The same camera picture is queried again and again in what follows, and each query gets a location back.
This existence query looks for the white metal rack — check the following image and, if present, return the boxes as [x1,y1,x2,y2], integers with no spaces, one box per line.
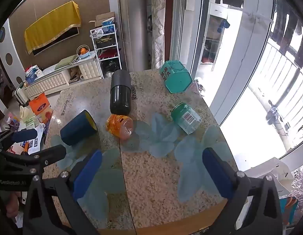
[90,24,123,79]

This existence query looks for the dark blue cup yellow inside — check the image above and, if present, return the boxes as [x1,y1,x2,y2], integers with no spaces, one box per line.
[60,109,98,146]

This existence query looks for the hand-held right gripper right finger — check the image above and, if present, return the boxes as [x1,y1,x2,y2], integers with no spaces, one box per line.
[202,147,284,235]

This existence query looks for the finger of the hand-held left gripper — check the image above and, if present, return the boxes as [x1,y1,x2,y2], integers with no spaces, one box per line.
[0,128,38,150]
[0,144,67,180]

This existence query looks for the hanging dark clothes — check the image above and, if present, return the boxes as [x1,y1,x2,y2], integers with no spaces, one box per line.
[273,0,303,65]

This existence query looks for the white suitcase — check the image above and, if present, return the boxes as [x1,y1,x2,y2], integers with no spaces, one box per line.
[14,81,30,106]

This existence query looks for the teal hexagonal box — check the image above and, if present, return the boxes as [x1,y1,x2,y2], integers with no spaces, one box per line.
[159,60,192,94]

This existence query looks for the papers on floor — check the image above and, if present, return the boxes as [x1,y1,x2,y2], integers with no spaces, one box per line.
[9,124,48,155]

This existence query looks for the black cylindrical cup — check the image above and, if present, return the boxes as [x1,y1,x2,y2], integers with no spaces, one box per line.
[110,70,132,115]

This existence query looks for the blue tissue box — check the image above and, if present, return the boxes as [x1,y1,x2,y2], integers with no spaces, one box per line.
[25,65,43,84]

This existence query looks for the black television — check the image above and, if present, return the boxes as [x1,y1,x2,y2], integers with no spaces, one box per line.
[33,26,80,56]

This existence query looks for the orange box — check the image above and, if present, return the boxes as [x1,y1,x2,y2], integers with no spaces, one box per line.
[28,93,54,124]

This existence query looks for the white television cabinet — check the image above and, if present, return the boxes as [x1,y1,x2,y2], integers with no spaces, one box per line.
[24,50,104,101]

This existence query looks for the green transparent jar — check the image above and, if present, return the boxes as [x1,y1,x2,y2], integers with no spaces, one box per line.
[171,103,202,135]

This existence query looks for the orange transparent jar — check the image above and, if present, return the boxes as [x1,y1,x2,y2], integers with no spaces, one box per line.
[106,114,134,141]

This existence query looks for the blue packet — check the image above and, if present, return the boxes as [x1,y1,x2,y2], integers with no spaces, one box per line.
[102,18,116,35]

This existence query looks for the white cardboard carton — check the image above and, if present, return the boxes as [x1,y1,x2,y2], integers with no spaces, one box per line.
[247,157,294,201]

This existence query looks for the patterned curtain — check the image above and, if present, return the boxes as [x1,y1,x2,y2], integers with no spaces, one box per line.
[151,0,174,69]

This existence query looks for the person's left hand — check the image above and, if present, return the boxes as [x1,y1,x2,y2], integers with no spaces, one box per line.
[5,191,23,219]

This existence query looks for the green cushion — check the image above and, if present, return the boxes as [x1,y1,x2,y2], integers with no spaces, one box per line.
[54,55,79,70]

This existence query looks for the brown cardboard box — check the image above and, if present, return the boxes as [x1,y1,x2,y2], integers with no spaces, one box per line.
[89,11,116,29]

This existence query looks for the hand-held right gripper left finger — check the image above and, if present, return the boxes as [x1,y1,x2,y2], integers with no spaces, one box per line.
[24,150,102,235]

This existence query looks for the yellow cloth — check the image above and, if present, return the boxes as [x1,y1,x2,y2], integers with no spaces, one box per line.
[24,1,82,54]

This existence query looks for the fruit bowl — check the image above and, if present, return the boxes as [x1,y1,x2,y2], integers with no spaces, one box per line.
[76,44,91,59]

